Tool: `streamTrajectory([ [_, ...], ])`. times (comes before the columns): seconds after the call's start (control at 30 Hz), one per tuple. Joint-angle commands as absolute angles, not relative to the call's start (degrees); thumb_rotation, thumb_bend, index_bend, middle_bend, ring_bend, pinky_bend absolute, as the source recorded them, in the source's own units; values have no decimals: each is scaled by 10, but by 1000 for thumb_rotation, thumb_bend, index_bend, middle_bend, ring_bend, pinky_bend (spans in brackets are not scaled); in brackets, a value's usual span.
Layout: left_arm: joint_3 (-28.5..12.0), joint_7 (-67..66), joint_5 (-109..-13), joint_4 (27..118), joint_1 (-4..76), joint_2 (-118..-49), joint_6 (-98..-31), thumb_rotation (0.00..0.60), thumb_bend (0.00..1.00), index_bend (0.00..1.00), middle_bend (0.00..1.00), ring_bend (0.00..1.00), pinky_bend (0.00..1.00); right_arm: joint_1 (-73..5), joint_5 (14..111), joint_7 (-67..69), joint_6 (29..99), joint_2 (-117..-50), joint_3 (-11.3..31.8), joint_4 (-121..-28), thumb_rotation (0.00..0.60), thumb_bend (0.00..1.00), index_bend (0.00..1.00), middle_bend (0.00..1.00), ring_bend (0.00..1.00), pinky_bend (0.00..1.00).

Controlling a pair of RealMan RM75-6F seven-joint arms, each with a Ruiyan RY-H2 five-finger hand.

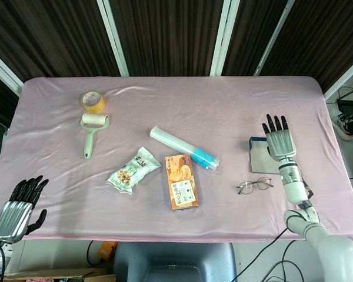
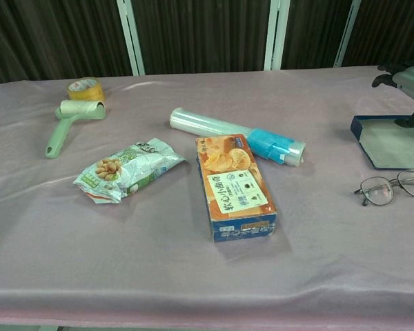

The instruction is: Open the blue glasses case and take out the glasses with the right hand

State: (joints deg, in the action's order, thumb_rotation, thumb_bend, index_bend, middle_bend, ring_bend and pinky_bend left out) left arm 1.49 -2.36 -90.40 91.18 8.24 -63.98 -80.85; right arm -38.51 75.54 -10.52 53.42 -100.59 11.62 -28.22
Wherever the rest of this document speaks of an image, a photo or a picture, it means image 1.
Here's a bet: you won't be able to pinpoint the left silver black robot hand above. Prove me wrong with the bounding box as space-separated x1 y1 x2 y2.
0 175 50 244

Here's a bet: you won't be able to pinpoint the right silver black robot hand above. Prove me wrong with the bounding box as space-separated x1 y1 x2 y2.
261 113 297 162

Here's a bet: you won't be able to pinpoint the dark blue floral box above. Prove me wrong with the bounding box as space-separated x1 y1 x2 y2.
248 136 280 174

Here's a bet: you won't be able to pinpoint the eyeglasses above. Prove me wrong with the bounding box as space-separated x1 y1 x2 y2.
236 176 274 195

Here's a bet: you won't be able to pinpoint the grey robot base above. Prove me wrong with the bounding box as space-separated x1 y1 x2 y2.
113 242 238 282

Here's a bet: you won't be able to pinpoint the white sneaker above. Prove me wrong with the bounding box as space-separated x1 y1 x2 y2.
332 116 353 142

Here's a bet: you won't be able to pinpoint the brown cardboard box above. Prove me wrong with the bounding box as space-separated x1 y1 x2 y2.
2 268 117 282

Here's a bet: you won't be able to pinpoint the pink tablecloth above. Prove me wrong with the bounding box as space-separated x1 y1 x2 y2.
0 76 353 243

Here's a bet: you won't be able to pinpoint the orange plastic device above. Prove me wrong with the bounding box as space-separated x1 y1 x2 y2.
97 241 118 261

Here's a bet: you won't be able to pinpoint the clear cling film roll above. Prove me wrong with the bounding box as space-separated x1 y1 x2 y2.
149 126 221 170

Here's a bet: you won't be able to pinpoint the orange cookie box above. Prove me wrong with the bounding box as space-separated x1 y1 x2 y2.
164 154 201 211

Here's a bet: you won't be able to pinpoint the green lint roller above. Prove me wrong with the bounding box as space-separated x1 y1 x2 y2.
79 113 110 160

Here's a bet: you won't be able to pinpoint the green white nut snack bag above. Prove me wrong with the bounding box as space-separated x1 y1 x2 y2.
106 146 162 195

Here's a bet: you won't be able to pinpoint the yellow packing tape roll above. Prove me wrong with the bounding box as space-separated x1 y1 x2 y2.
81 90 107 114

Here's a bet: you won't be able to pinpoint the black floor cable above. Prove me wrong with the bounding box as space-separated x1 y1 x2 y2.
86 240 103 267
241 229 309 282

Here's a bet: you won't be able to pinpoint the white partition post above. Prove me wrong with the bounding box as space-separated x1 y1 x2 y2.
96 0 129 78
210 0 241 76
323 49 353 100
0 46 24 96
254 0 295 76

